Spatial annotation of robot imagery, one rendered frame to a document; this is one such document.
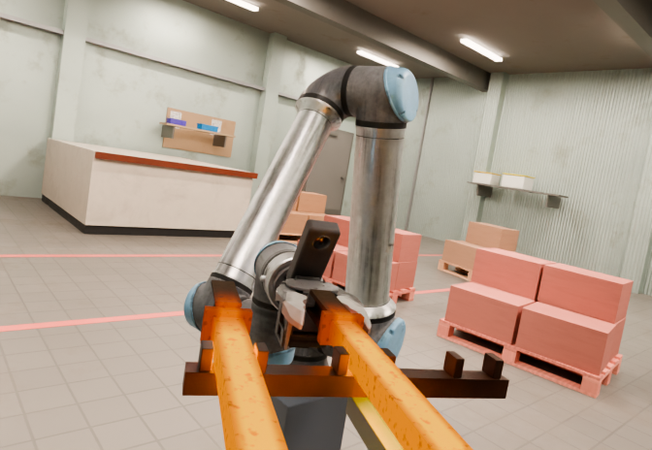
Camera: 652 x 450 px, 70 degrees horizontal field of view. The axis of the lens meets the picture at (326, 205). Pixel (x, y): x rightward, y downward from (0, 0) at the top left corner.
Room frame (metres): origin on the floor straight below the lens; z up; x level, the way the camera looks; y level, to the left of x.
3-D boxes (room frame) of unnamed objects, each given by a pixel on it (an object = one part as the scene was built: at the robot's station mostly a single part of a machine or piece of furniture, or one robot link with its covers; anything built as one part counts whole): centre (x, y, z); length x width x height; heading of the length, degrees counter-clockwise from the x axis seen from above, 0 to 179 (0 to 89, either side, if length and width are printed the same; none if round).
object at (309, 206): (7.49, 0.45, 0.38); 1.23 x 0.87 x 0.75; 131
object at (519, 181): (9.14, -3.58, 1.54); 0.48 x 0.40 x 0.27; 42
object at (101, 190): (6.97, 2.70, 0.48); 2.57 x 2.18 x 0.97; 42
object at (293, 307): (0.55, 0.02, 1.00); 0.09 x 0.03 x 0.06; 178
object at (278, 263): (0.73, 0.03, 1.01); 0.10 x 0.05 x 0.09; 106
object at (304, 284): (0.65, 0.01, 1.00); 0.12 x 0.08 x 0.09; 16
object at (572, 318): (3.66, -1.76, 0.36); 1.23 x 0.89 x 0.73; 44
